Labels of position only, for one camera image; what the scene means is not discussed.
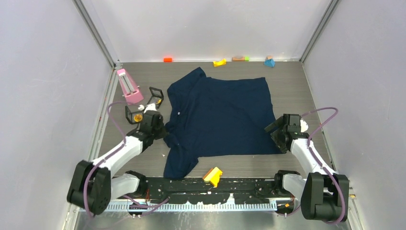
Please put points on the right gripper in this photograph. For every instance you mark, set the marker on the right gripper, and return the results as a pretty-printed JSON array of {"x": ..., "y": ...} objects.
[{"x": 282, "y": 146}]

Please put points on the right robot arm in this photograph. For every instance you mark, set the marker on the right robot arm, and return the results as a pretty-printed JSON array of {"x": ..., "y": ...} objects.
[{"x": 324, "y": 193}]

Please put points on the black frame stand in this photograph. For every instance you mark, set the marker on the black frame stand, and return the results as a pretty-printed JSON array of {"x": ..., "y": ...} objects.
[
  {"x": 157, "y": 97},
  {"x": 134, "y": 117}
]

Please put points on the pink metronome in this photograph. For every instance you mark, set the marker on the pink metronome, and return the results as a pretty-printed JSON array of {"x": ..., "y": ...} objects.
[{"x": 131, "y": 91}]

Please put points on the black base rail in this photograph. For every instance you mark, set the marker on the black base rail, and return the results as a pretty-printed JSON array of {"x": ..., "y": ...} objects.
[{"x": 194, "y": 190}]

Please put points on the yellow orange block stack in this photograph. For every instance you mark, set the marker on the yellow orange block stack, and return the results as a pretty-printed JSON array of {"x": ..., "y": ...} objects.
[{"x": 213, "y": 176}]

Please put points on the yellow arch block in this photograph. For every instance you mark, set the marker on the yellow arch block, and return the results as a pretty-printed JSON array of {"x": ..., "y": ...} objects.
[{"x": 220, "y": 63}]

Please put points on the navy blue t-shirt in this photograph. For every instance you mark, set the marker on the navy blue t-shirt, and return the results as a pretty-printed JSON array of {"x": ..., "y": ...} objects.
[{"x": 212, "y": 117}]

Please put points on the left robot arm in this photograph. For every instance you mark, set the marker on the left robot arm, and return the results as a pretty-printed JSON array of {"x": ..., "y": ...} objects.
[{"x": 94, "y": 183}]

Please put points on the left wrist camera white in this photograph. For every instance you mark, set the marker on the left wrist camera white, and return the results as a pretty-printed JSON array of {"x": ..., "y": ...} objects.
[{"x": 148, "y": 107}]

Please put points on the red block at wall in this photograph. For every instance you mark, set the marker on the red block at wall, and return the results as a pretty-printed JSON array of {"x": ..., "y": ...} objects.
[{"x": 167, "y": 59}]

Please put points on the black frame stand near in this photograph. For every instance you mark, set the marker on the black frame stand near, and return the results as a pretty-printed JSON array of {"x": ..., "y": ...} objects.
[{"x": 134, "y": 117}]

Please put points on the blue triangle block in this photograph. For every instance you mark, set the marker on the blue triangle block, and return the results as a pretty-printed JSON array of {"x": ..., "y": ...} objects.
[{"x": 269, "y": 63}]

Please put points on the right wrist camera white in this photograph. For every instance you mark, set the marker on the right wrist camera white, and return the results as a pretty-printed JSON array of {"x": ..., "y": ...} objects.
[{"x": 303, "y": 126}]

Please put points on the black frame stand far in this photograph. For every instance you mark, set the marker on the black frame stand far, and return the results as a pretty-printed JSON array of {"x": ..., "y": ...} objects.
[{"x": 157, "y": 97}]

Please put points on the tan flat block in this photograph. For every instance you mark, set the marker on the tan flat block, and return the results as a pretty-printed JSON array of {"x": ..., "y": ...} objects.
[{"x": 238, "y": 59}]

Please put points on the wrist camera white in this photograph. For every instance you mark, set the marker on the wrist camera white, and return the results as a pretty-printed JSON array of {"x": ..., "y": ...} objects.
[
  {"x": 303, "y": 126},
  {"x": 148, "y": 107}
]

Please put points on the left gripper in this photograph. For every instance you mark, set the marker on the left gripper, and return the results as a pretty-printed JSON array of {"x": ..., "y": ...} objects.
[{"x": 163, "y": 132}]

